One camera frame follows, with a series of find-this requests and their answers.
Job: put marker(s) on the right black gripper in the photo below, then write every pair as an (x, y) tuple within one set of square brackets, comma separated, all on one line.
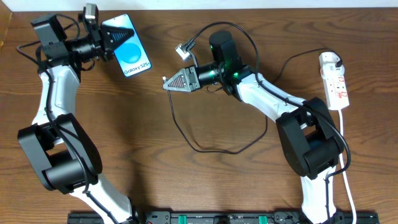
[(191, 78)]

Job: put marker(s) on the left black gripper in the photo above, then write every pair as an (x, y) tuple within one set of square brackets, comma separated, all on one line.
[(104, 40)]

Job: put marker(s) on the blue Galaxy smartphone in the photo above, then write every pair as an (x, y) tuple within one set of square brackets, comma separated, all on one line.
[(131, 55)]

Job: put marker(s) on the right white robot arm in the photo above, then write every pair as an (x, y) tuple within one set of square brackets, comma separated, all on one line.
[(310, 141)]

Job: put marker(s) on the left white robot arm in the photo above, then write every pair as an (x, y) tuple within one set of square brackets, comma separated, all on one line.
[(61, 153)]

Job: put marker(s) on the white power strip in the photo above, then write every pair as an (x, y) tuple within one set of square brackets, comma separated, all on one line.
[(332, 72)]

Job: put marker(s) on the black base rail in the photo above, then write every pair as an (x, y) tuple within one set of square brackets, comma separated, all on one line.
[(286, 217)]

